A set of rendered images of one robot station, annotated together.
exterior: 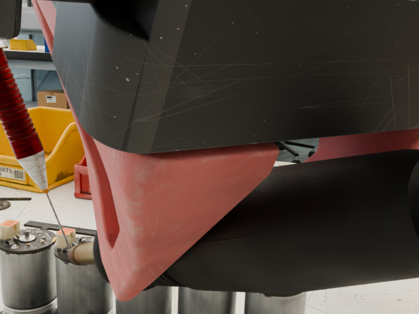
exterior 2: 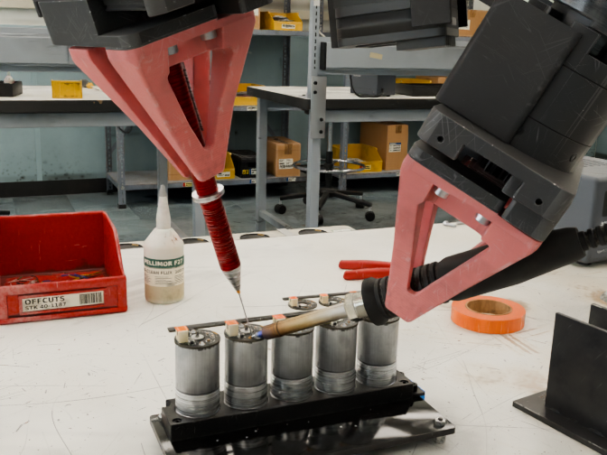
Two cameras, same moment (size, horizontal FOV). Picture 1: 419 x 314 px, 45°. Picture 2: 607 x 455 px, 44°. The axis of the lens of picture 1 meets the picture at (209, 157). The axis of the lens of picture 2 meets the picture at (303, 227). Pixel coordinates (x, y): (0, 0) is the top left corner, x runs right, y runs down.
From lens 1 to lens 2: 0.30 m
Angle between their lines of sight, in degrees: 36
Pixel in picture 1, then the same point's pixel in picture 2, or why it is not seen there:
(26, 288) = (212, 375)
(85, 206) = (28, 330)
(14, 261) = (206, 354)
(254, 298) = (376, 329)
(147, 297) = (308, 350)
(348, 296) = not seen: hidden behind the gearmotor
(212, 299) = (352, 338)
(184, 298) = (332, 343)
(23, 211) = not seen: outside the picture
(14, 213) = not seen: outside the picture
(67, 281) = (250, 357)
